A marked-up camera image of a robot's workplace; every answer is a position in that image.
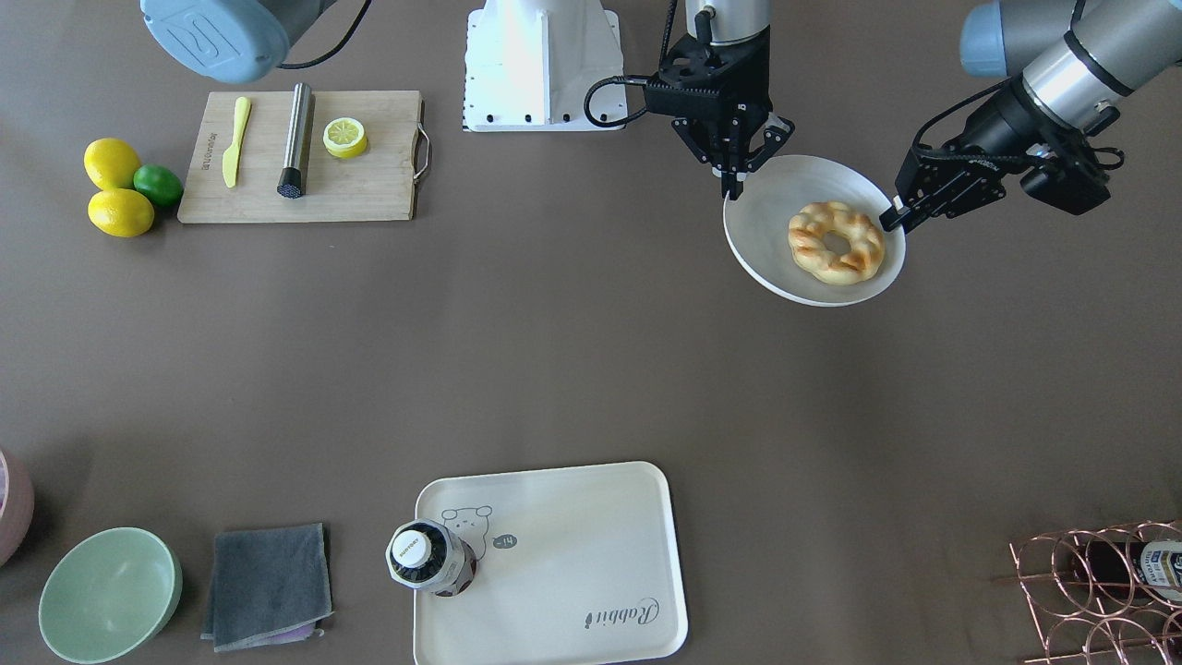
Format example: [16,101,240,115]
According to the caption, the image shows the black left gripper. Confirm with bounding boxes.
[879,142,1035,233]

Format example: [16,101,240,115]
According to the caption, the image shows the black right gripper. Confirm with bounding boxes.
[671,104,795,200]

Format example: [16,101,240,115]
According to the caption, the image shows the white round plate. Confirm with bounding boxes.
[723,155,907,308]

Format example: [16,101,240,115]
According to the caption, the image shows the twisted glazed donut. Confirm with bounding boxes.
[787,201,887,286]

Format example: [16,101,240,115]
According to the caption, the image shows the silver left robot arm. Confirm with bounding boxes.
[878,1,1181,232]

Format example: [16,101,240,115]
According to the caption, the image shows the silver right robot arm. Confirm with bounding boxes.
[139,1,794,200]

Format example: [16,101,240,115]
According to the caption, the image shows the white rabbit tray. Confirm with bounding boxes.
[413,459,689,664]

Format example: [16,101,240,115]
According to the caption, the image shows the dark tea bottle on tray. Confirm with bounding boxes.
[385,519,478,598]

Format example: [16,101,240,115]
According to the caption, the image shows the bamboo cutting board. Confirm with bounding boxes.
[177,90,423,224]

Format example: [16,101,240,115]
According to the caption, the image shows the tea bottle in rack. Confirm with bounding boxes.
[1069,537,1181,607]

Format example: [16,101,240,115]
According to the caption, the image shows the half lemon slice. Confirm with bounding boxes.
[322,117,368,159]

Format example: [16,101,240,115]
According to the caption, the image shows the steel muddler black tip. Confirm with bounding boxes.
[277,82,314,200]

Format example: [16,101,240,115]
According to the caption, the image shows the yellow plastic knife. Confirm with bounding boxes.
[221,96,252,188]

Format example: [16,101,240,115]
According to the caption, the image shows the green lime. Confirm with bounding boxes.
[132,163,183,208]

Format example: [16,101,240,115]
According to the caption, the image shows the yellow lemon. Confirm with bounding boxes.
[86,188,155,237]
[83,138,142,193]

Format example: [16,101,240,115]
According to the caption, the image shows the grey folded cloth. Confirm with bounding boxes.
[201,523,333,652]

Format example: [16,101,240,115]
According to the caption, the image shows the mint green bowl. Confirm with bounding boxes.
[38,526,183,664]

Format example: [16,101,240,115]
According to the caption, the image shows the pink bowl with ice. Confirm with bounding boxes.
[1,449,35,565]

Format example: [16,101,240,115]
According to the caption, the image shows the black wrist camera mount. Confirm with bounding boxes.
[645,27,774,122]

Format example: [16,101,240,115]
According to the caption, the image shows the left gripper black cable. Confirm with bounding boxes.
[910,79,1026,167]

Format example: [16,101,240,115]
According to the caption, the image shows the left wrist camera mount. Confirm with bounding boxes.
[1020,138,1126,215]

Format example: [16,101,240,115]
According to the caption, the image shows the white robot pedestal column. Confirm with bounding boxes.
[462,1,629,132]

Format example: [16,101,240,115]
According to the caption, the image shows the copper wire bottle rack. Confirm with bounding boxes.
[1008,519,1181,664]

